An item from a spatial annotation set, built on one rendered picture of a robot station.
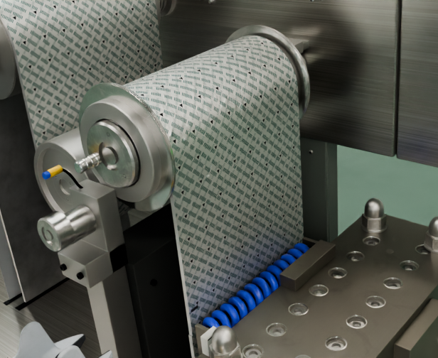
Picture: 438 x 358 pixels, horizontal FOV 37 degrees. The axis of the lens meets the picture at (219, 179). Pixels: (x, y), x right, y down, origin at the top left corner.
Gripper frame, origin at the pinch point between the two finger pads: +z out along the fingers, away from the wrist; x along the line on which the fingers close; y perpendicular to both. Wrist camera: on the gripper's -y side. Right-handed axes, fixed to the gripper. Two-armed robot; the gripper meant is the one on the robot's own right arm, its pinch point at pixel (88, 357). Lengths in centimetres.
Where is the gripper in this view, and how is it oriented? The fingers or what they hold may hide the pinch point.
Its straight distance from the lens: 68.6
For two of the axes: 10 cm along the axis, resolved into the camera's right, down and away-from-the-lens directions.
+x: -7.6, -2.3, 6.1
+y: -0.9, -8.9, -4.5
